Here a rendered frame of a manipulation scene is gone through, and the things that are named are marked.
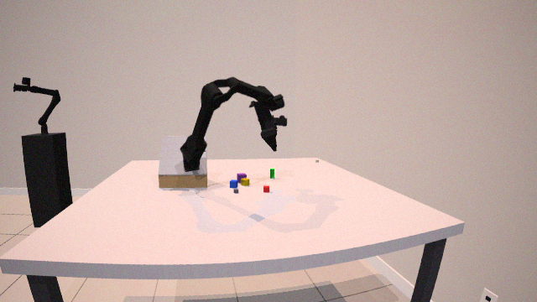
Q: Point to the purple block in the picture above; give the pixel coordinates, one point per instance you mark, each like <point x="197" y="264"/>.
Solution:
<point x="241" y="176"/>

